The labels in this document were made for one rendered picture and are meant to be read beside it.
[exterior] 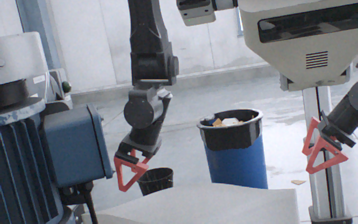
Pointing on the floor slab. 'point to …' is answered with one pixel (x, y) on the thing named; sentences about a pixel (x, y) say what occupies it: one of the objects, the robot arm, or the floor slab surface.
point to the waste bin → (235, 148)
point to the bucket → (156, 180)
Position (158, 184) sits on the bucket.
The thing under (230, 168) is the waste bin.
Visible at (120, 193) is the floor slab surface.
